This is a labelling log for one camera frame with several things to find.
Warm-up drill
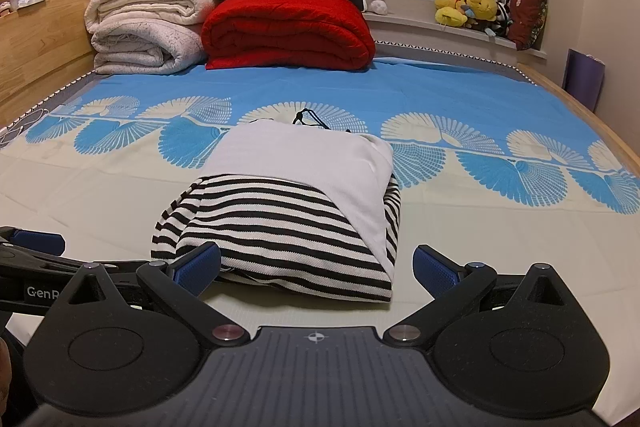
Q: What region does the red folded blanket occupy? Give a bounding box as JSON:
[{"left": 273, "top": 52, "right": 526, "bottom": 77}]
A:
[{"left": 202, "top": 0, "right": 377, "bottom": 72}]

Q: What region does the white windowsill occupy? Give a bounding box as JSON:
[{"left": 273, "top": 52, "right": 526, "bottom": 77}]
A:
[{"left": 362, "top": 0, "right": 549, "bottom": 58}]

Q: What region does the yellow bear plush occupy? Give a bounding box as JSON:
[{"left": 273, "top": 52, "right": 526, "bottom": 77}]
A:
[{"left": 465, "top": 0, "right": 501, "bottom": 31}]

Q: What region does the wooden bed headboard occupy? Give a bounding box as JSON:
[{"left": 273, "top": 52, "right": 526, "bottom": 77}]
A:
[{"left": 0, "top": 0, "right": 139, "bottom": 130}]

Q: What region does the cream folded blanket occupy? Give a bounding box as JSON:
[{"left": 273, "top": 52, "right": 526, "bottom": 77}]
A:
[{"left": 85, "top": 0, "right": 222, "bottom": 28}]

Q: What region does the yellow duck plush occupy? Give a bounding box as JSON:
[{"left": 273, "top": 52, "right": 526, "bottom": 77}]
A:
[{"left": 434, "top": 0, "right": 473, "bottom": 28}]

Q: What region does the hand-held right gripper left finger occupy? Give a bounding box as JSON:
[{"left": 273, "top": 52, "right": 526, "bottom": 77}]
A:
[{"left": 65, "top": 243, "right": 252, "bottom": 348}]

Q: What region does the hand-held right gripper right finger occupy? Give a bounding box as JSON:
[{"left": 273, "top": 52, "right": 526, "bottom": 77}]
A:
[{"left": 384, "top": 245, "right": 573, "bottom": 348}]

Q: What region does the white cable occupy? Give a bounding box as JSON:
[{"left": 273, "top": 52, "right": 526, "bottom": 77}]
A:
[{"left": 0, "top": 111, "right": 47, "bottom": 148}]

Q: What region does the striped and white hooded shirt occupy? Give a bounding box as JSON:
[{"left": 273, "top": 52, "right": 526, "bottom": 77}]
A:
[{"left": 150, "top": 108, "right": 403, "bottom": 303}]

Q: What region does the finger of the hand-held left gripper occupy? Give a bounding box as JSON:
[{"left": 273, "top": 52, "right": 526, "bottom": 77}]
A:
[{"left": 0, "top": 228, "right": 66, "bottom": 258}]

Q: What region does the purple bag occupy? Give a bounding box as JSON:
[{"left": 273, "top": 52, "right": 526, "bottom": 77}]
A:
[{"left": 561, "top": 48, "right": 606, "bottom": 112}]

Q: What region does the wooden bed frame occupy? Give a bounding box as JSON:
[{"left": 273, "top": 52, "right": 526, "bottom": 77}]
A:
[{"left": 517, "top": 62, "right": 640, "bottom": 148}]

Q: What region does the dark red cushion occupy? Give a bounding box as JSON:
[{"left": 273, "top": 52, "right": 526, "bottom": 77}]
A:
[{"left": 507, "top": 0, "right": 549, "bottom": 52}]

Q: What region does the black and white striped plush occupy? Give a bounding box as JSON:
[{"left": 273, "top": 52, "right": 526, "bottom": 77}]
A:
[{"left": 492, "top": 4, "right": 517, "bottom": 38}]

